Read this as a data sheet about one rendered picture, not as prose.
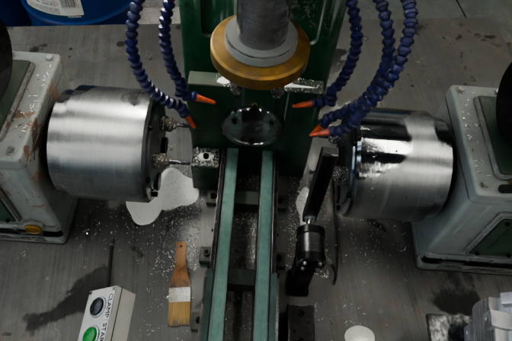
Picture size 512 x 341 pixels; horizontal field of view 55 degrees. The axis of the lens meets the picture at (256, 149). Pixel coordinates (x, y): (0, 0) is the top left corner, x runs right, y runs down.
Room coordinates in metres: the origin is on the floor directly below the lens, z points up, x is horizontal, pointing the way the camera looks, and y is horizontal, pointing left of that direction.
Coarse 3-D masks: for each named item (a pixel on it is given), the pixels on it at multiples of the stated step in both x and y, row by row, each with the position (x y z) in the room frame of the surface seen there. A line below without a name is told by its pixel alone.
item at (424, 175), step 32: (384, 128) 0.64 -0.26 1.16; (416, 128) 0.65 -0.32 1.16; (352, 160) 0.59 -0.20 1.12; (384, 160) 0.58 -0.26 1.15; (416, 160) 0.58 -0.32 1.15; (448, 160) 0.60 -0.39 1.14; (352, 192) 0.53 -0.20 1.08; (384, 192) 0.53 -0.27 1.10; (416, 192) 0.54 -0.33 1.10; (448, 192) 0.55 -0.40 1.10
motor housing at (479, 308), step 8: (480, 304) 0.35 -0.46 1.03; (488, 304) 0.34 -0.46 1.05; (496, 304) 0.34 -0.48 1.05; (472, 312) 0.34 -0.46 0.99; (480, 312) 0.33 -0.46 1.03; (480, 320) 0.31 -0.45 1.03; (480, 328) 0.30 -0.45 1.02; (480, 336) 0.29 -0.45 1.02; (488, 336) 0.28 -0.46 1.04; (496, 336) 0.28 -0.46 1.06; (504, 336) 0.28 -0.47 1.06
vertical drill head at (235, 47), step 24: (240, 0) 0.65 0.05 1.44; (264, 0) 0.63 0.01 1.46; (288, 0) 0.65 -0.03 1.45; (240, 24) 0.64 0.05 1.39; (264, 24) 0.63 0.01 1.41; (288, 24) 0.66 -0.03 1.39; (216, 48) 0.64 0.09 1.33; (240, 48) 0.63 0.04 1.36; (264, 48) 0.63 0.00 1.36; (288, 48) 0.64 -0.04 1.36; (240, 72) 0.59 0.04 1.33; (264, 72) 0.60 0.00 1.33; (288, 72) 0.60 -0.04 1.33
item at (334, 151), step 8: (320, 152) 0.51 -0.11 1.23; (328, 152) 0.50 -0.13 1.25; (336, 152) 0.51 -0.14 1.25; (320, 160) 0.50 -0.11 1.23; (328, 160) 0.50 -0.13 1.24; (336, 160) 0.50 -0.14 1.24; (320, 168) 0.50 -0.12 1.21; (328, 168) 0.50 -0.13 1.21; (320, 176) 0.50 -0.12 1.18; (328, 176) 0.50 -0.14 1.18; (312, 184) 0.50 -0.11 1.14; (320, 184) 0.50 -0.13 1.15; (328, 184) 0.50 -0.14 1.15; (312, 192) 0.50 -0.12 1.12; (320, 192) 0.50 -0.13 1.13; (312, 200) 0.50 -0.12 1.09; (320, 200) 0.50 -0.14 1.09; (304, 208) 0.51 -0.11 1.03; (312, 208) 0.50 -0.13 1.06; (320, 208) 0.50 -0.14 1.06; (304, 216) 0.50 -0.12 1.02; (312, 216) 0.50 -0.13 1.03
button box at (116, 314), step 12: (108, 288) 0.29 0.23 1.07; (120, 288) 0.29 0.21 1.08; (108, 300) 0.26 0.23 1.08; (120, 300) 0.27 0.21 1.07; (132, 300) 0.28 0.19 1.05; (108, 312) 0.24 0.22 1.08; (120, 312) 0.25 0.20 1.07; (132, 312) 0.26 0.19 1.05; (84, 324) 0.23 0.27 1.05; (96, 324) 0.22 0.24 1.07; (108, 324) 0.22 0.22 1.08; (120, 324) 0.23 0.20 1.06; (96, 336) 0.20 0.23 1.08; (108, 336) 0.20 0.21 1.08; (120, 336) 0.21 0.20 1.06
